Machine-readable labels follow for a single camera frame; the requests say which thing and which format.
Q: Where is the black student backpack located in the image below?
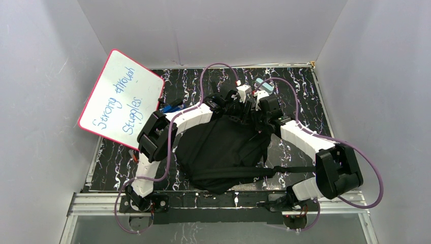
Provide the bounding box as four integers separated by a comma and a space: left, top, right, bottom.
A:
175, 99, 313, 194

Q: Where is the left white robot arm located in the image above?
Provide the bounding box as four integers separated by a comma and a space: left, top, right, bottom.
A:
125, 85, 252, 211

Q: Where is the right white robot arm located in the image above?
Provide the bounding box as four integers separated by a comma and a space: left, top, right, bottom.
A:
256, 96, 363, 210

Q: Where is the light blue eraser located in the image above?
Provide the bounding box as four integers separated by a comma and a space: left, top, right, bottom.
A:
255, 78, 274, 95

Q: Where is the blue stapler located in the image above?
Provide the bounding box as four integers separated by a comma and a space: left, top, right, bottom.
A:
159, 99, 184, 113

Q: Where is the pink-framed whiteboard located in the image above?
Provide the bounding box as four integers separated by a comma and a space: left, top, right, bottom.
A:
78, 49, 165, 149

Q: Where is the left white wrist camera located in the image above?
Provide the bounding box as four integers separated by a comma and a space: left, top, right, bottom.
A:
237, 84, 252, 103

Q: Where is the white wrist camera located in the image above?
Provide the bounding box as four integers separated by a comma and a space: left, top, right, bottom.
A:
237, 84, 252, 103
253, 90, 269, 111

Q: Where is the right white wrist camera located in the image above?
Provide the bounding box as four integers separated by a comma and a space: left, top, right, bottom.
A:
253, 90, 269, 111

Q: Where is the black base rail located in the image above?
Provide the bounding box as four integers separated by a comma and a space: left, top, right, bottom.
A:
119, 191, 309, 229

